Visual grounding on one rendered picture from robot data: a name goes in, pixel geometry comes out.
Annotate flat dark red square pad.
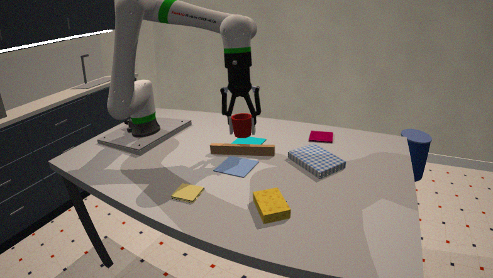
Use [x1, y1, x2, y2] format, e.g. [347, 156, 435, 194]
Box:
[309, 131, 333, 143]

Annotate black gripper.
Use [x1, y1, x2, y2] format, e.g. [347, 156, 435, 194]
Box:
[220, 67, 261, 135]

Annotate red cup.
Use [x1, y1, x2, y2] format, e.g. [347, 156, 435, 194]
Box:
[231, 113, 252, 138]

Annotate yellow sponge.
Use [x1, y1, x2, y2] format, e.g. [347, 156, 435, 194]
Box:
[253, 187, 291, 224]

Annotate yellow square pad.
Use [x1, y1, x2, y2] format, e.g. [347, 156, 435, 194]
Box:
[171, 183, 204, 203]

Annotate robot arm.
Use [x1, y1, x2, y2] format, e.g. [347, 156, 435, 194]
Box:
[107, 0, 257, 138]

